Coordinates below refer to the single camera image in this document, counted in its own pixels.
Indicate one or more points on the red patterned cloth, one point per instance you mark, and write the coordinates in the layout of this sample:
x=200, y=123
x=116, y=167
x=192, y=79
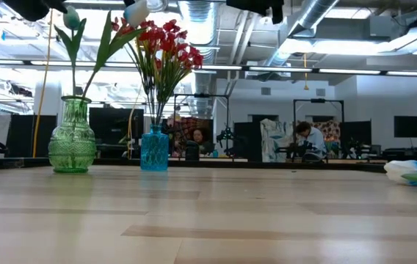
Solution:
x=184, y=126

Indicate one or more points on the person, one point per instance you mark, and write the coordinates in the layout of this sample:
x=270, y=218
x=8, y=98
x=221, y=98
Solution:
x=315, y=141
x=202, y=136

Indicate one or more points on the blue glass vase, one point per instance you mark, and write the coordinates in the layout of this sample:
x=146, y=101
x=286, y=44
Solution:
x=154, y=150

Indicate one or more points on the black desk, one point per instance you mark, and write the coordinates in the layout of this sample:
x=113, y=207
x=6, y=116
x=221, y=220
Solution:
x=414, y=151

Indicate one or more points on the green glass vase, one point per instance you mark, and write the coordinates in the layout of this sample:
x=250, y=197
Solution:
x=72, y=146

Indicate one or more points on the black panel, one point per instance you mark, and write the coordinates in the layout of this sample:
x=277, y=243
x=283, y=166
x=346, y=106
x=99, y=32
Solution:
x=355, y=133
x=247, y=139
x=21, y=135

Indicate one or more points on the small teal bottle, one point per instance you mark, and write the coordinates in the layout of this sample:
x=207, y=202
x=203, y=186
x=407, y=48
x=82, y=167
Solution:
x=215, y=154

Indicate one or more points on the black wall monitor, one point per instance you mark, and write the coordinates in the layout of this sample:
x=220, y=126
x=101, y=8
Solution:
x=410, y=126

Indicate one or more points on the black background robot arm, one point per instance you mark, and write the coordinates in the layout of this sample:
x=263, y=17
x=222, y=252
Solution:
x=226, y=135

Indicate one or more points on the floral patterned cloth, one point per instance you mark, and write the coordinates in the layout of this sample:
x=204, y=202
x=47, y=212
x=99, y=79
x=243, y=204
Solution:
x=331, y=130

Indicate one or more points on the white blue cloth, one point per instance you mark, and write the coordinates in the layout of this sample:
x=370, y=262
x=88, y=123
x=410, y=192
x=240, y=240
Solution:
x=274, y=139

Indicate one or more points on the black rig frame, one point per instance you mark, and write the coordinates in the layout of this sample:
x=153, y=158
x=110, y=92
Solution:
x=201, y=95
x=318, y=100

